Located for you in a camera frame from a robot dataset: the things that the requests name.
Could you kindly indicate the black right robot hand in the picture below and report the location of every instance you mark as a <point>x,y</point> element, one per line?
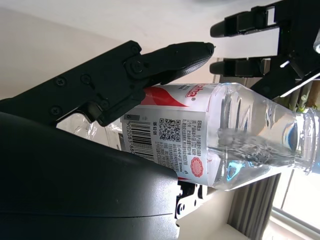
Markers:
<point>75,180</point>

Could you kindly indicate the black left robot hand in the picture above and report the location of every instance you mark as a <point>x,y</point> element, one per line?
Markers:
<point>287,30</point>

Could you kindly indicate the clear plastic water bottle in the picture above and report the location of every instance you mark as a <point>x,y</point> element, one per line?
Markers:
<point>175,125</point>

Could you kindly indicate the grey pleated curtain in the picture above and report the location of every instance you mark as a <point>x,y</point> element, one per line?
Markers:
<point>257,212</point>

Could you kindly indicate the grey window frame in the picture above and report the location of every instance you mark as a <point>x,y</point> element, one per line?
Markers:
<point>295,225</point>

